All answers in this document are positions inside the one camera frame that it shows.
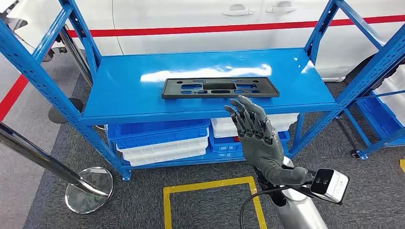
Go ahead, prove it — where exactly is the blue wheeled shelf rack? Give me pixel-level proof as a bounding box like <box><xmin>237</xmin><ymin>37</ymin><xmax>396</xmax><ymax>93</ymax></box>
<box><xmin>343</xmin><ymin>63</ymin><xmax>405</xmax><ymax>160</ymax></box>

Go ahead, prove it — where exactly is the blue plastic bin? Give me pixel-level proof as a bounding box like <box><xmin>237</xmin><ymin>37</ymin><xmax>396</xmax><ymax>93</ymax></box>
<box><xmin>209</xmin><ymin>125</ymin><xmax>291</xmax><ymax>155</ymax></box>
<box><xmin>107</xmin><ymin>119</ymin><xmax>211</xmax><ymax>150</ymax></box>

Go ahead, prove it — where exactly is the white car with red stripe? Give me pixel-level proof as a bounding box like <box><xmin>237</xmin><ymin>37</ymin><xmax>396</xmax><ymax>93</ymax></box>
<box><xmin>6</xmin><ymin>0</ymin><xmax>405</xmax><ymax>83</ymax></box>

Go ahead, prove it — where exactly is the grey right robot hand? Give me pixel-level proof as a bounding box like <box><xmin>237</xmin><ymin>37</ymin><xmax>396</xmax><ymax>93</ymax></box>
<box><xmin>224</xmin><ymin>95</ymin><xmax>314</xmax><ymax>187</ymax></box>

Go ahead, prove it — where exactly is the black camera cable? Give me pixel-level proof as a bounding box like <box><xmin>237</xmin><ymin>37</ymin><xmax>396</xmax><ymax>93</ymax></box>
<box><xmin>239</xmin><ymin>181</ymin><xmax>314</xmax><ymax>229</ymax></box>

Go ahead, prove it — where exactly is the blue metal shelf rack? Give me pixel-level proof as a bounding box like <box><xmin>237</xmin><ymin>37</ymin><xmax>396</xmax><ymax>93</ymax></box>
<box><xmin>0</xmin><ymin>0</ymin><xmax>405</xmax><ymax>182</ymax></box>

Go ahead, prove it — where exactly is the black plastic frame part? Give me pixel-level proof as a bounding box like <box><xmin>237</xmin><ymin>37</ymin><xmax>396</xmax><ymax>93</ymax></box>
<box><xmin>161</xmin><ymin>77</ymin><xmax>280</xmax><ymax>100</ymax></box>

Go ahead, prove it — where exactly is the chrome stanchion post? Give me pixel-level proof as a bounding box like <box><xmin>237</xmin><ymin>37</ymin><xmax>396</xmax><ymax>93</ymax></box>
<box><xmin>0</xmin><ymin>122</ymin><xmax>115</xmax><ymax>214</ymax></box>

